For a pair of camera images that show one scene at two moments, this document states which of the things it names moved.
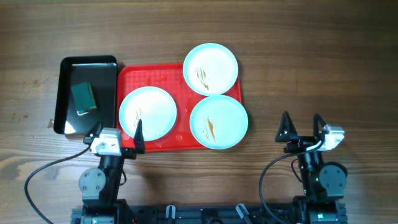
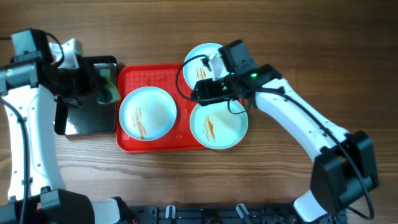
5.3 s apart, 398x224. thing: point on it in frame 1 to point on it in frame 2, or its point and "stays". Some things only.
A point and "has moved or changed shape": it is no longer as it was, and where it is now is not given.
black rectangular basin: x=86 y=94 stays
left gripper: x=139 y=142 to x=93 y=82
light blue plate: x=219 y=122 stays
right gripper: x=300 y=142 to x=208 y=91
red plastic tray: x=170 y=78 stays
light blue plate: x=154 y=107 stays
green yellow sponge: x=84 y=97 has moved or changed shape
